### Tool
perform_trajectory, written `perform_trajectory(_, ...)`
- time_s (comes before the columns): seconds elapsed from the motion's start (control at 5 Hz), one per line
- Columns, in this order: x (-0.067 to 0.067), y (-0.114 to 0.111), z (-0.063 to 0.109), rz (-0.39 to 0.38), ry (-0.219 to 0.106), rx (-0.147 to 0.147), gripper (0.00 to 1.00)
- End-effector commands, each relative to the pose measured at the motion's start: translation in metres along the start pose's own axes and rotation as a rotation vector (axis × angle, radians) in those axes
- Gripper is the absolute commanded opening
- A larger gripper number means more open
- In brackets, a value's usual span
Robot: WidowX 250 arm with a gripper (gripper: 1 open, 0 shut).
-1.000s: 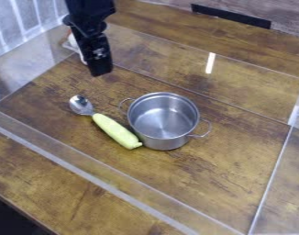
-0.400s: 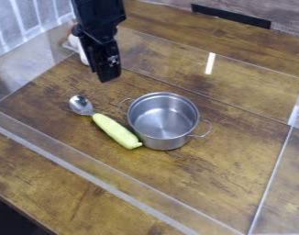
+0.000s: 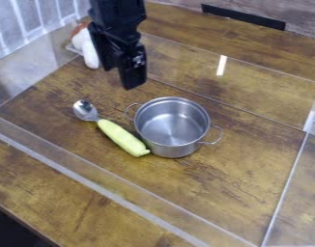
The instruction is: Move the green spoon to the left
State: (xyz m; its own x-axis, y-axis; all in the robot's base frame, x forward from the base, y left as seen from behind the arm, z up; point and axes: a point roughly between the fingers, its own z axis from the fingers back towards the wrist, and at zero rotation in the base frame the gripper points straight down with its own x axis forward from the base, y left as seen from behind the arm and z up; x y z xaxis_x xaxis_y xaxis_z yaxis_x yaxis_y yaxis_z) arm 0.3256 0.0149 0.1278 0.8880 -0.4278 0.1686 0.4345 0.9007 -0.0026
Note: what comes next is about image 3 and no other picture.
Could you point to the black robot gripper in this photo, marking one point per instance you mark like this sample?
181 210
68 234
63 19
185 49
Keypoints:
113 30

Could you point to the small stainless steel pot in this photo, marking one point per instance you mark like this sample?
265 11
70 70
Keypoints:
173 125

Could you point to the white red toy mushroom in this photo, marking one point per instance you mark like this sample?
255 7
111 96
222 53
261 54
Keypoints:
82 42

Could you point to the black bar on table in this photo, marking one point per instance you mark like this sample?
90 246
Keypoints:
251 18

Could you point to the clear acrylic enclosure wall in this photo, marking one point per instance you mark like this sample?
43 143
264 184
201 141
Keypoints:
241 193

